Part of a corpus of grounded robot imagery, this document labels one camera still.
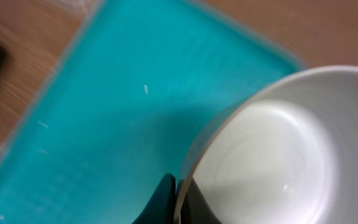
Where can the grey metal bowl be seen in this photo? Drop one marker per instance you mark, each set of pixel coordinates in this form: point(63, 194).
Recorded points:
point(287, 154)

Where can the teal plastic tray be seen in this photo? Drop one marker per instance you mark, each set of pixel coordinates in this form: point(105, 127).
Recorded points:
point(124, 106)

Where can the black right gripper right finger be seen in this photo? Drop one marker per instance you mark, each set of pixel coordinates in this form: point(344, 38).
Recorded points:
point(195, 209)

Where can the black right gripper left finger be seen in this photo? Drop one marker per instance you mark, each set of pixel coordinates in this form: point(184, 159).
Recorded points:
point(160, 208)

